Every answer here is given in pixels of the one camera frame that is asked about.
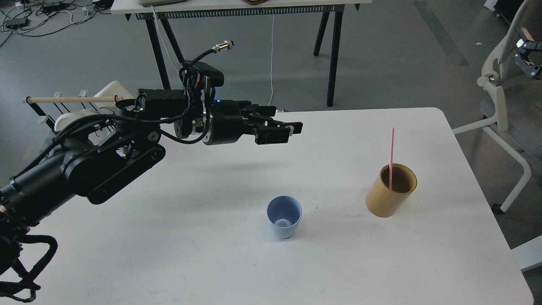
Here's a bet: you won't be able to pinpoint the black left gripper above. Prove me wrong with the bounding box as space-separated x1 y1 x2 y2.
203 99 303 145

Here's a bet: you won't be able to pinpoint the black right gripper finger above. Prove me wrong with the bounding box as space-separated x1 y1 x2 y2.
513 39 542 79

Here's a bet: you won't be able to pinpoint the blue plastic cup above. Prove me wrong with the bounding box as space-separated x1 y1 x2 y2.
266 195 302 239

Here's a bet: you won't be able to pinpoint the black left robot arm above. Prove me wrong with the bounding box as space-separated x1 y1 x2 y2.
0 41 303 302

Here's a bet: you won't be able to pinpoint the bamboo cylinder holder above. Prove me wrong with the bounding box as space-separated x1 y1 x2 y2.
365 164 418 218

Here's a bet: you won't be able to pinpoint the white plate on rack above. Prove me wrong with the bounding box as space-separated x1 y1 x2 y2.
94 80 135 108

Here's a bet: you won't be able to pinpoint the wooden rack dowel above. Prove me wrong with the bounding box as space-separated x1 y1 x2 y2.
22 95 124 104

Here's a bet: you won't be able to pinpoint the background table black legs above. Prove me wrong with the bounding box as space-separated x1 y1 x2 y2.
110 0 363 107

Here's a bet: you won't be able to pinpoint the white mug on rack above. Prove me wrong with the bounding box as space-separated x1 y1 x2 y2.
54 109 100 133

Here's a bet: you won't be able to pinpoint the white hanging cable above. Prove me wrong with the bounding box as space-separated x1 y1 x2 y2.
266 14 288 113

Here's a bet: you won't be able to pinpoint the white cable left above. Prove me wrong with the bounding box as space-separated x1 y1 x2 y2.
151 5 183 75

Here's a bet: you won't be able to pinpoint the black wire drying rack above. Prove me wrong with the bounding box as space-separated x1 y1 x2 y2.
28 103 101 134

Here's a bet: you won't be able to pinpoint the floor cables and adapters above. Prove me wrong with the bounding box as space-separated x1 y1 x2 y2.
0 0 115 45

